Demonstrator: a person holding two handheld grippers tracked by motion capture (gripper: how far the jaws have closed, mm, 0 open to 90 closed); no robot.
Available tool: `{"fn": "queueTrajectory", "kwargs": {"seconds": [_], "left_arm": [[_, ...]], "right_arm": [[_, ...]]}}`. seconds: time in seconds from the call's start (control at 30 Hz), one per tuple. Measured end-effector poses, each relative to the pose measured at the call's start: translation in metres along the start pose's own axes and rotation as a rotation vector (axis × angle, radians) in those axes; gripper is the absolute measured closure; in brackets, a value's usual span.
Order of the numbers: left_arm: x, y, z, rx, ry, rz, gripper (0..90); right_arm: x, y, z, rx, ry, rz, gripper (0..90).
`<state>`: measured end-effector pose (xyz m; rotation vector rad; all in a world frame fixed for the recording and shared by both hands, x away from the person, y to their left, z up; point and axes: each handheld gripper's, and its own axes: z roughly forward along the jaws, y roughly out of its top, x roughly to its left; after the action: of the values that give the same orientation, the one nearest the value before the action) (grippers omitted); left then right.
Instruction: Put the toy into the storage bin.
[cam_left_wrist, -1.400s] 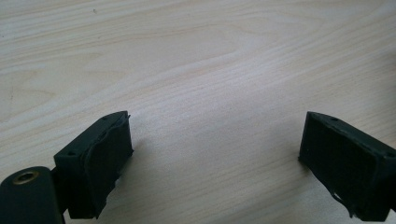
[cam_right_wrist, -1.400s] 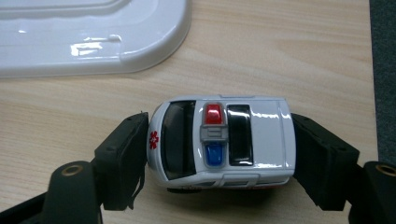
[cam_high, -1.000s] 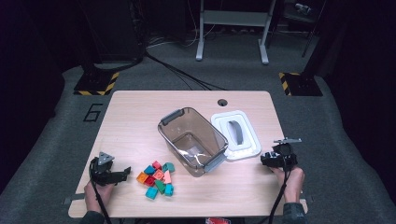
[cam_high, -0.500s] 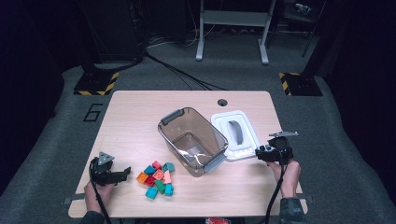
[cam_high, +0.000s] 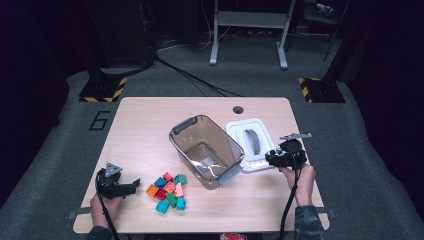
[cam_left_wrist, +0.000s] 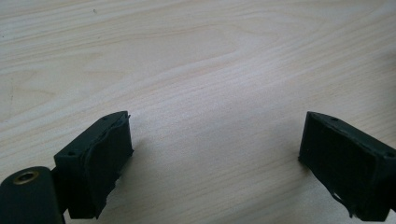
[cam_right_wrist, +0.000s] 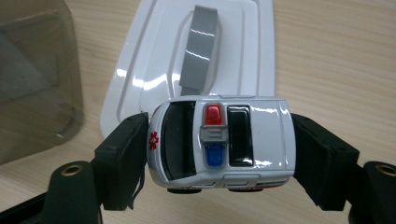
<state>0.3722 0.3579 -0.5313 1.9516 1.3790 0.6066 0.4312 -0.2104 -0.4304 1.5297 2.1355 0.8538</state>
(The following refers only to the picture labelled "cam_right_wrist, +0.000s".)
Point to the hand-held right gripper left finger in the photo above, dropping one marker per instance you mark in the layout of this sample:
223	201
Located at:
121	161

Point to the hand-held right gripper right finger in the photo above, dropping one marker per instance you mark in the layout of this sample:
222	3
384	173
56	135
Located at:
323	161

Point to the white toy car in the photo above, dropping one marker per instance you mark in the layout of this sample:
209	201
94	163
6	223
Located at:
267	140

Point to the grey translucent storage box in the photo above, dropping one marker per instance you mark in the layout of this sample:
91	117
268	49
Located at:
34	84

